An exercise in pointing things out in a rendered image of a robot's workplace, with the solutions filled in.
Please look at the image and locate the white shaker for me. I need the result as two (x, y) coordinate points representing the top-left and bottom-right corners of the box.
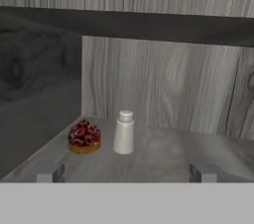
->
(112, 109), (135, 156)

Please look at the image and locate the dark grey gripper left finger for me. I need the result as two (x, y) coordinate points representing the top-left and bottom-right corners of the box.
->
(0, 163), (65, 183)

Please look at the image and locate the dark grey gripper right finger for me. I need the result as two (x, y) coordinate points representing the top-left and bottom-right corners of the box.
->
(189, 162), (254, 183)

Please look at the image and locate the grey wood cabinet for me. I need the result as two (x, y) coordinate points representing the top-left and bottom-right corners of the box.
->
(0, 0), (254, 183)

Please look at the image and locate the red berry tart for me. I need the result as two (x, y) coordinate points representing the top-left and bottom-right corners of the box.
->
(66, 118), (102, 155)

